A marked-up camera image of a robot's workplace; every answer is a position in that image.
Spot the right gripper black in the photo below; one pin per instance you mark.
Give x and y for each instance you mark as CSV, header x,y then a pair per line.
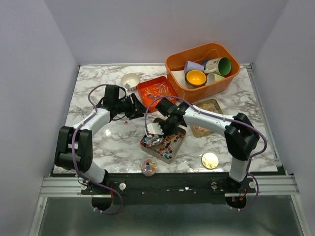
x,y
175,132

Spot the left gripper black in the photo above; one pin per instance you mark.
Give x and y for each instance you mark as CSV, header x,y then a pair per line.
x,y
137,109

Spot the brown tray with lollipops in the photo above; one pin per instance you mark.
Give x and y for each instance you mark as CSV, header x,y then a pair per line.
x,y
164,149

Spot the orange square candy tray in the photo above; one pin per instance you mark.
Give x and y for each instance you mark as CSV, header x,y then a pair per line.
x,y
152,89

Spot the clear glass jar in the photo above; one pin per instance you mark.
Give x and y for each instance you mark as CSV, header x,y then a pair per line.
x,y
148,167

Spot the gold tin with popsicle candies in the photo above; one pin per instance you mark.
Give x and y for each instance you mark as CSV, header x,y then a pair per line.
x,y
208,105

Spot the gold round jar lid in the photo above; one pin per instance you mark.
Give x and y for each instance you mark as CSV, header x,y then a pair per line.
x,y
209,160

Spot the metal scoop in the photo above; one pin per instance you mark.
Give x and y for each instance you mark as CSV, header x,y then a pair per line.
x,y
153,140

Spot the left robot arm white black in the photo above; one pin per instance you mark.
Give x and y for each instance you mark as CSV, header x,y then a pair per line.
x,y
74,149

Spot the white ceramic bowl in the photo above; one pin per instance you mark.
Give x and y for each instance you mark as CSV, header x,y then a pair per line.
x,y
132,79

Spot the yellow inside bowl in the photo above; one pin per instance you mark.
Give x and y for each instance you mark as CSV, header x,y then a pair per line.
x,y
195,78

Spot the large orange plastic bin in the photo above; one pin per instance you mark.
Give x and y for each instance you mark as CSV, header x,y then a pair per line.
x,y
175,64

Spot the cream cup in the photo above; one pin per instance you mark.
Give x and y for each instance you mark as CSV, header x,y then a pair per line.
x,y
216,78

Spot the lavender cup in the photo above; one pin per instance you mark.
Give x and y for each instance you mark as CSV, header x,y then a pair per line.
x,y
190,65

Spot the blue cup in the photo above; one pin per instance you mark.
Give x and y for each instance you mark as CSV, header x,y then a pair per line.
x,y
206,61

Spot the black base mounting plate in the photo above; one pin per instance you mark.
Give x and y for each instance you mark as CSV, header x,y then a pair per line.
x,y
170,188

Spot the floral mug green inside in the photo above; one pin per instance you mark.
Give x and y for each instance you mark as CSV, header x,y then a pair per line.
x,y
221,66

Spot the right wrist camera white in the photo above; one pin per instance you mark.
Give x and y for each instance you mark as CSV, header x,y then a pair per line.
x,y
154,129

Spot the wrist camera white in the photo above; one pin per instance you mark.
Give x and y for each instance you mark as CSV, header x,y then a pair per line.
x,y
127,86
154,129

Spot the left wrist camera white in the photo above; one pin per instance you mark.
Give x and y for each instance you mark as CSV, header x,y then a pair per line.
x,y
127,86

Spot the aluminium rail frame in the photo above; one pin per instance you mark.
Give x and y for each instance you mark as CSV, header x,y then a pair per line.
x,y
65,212

